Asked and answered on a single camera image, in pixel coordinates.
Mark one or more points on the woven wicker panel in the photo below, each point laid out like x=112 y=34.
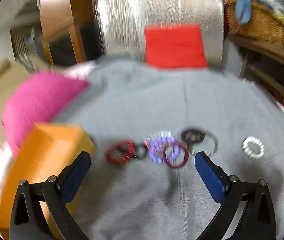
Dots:
x=21 y=42

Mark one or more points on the wicker basket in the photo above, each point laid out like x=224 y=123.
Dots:
x=264 y=22

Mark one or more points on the grey blanket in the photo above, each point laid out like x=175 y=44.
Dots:
x=144 y=100

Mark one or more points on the silver quilted insulation mat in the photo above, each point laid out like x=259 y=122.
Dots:
x=122 y=25

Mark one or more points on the pink pillow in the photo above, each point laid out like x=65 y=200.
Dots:
x=39 y=100

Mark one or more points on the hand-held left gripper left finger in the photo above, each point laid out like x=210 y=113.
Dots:
x=79 y=172

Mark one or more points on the blue cloth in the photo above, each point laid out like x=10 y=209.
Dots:
x=244 y=3

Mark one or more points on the wooden cabinet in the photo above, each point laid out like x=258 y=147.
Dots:
x=74 y=22

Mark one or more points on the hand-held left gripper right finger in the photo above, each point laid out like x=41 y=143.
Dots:
x=210 y=177

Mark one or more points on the orange cardboard box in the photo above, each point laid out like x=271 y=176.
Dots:
x=44 y=150

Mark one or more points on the red cushion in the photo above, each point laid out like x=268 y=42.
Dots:
x=174 y=46

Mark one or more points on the dark red bangle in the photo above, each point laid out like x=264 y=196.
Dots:
x=165 y=161

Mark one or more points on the wooden shelf unit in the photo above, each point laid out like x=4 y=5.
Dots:
x=269 y=55

